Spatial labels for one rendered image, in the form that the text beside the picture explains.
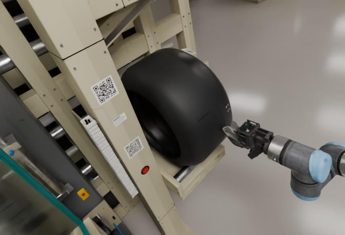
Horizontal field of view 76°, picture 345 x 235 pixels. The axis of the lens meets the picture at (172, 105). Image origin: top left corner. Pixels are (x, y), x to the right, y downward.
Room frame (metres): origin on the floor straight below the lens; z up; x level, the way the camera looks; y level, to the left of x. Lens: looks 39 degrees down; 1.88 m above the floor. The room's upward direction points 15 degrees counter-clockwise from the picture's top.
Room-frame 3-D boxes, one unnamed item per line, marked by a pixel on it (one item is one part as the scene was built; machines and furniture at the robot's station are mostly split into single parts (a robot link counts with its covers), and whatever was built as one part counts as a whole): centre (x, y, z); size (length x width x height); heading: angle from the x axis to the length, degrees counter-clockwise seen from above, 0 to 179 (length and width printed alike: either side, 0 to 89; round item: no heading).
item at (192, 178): (0.71, -0.05, 0.84); 0.36 x 0.09 x 0.06; 124
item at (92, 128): (0.59, 0.28, 1.19); 0.05 x 0.04 x 0.48; 34
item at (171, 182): (0.72, 0.18, 0.90); 0.40 x 0.03 x 0.10; 34
